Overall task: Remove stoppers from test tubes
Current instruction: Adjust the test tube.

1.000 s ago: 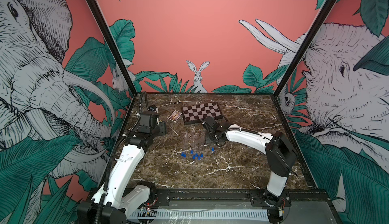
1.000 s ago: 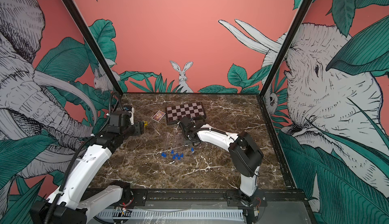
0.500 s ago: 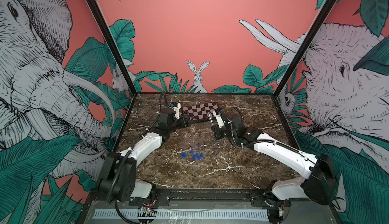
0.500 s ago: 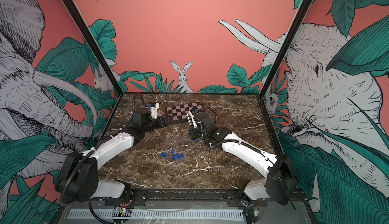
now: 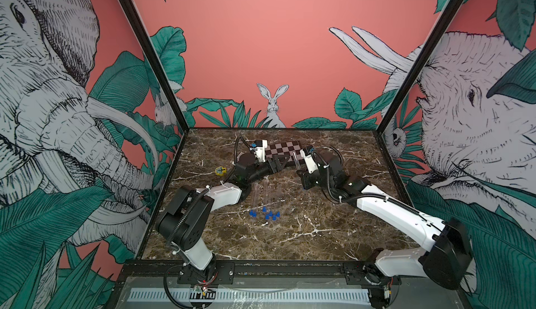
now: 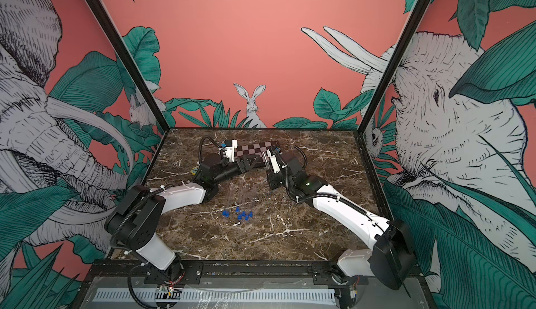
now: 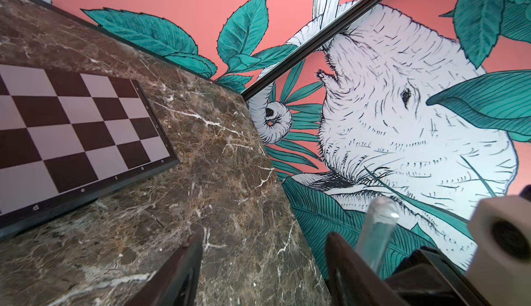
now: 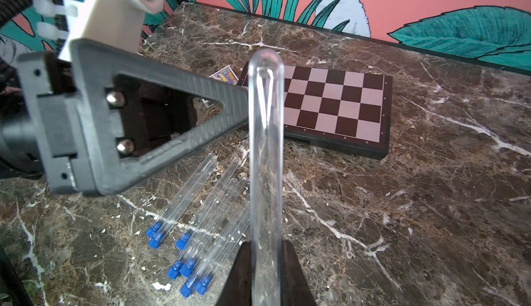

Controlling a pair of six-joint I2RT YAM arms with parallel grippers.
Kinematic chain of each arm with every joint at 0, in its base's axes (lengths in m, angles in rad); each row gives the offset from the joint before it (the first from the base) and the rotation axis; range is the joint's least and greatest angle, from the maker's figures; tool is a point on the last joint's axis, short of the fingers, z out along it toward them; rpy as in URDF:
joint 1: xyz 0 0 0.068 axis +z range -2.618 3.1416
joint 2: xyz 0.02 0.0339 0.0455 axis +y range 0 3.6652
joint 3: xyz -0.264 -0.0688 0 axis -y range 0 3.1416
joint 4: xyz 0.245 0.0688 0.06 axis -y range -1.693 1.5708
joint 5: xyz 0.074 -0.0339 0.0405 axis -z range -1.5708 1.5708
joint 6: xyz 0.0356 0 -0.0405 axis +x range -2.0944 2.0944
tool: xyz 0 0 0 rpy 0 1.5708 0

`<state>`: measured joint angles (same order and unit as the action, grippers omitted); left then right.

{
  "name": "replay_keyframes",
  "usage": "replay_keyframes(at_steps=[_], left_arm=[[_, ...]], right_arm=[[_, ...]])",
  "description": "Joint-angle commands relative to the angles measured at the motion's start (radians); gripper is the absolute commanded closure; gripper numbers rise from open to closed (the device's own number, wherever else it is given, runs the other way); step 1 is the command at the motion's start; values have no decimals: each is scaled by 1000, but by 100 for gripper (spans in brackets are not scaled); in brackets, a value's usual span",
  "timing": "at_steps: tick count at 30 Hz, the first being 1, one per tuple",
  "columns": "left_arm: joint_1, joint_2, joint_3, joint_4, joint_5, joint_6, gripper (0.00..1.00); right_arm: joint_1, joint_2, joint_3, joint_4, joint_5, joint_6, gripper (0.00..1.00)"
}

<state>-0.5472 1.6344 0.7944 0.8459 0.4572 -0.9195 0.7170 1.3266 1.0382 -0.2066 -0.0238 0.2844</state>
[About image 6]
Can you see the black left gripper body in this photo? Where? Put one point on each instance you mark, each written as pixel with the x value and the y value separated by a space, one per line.
pixel 243 170

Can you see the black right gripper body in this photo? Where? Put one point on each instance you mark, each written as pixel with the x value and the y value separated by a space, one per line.
pixel 276 181

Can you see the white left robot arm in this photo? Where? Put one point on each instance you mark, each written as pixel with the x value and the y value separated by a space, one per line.
pixel 133 223

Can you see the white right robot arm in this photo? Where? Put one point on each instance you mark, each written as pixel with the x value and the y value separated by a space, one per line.
pixel 390 253

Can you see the brown checkered chess board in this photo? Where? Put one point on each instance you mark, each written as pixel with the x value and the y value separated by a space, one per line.
pixel 255 149

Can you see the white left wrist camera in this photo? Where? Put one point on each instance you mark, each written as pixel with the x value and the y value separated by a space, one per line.
pixel 229 149

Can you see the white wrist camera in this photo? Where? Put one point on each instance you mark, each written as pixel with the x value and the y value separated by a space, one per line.
pixel 229 149
pixel 273 162

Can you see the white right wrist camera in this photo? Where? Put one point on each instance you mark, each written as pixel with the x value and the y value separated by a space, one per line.
pixel 273 162

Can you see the black frame post left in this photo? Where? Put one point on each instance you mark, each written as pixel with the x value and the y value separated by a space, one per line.
pixel 110 30

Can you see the black frame post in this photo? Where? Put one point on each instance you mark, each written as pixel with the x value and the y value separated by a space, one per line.
pixel 110 30
pixel 410 28

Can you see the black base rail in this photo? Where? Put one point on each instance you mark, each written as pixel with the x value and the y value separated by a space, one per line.
pixel 193 271

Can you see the white slotted cable duct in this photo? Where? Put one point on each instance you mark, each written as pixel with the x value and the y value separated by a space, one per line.
pixel 194 295

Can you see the black frame post right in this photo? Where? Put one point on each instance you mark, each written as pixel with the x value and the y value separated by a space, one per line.
pixel 410 28

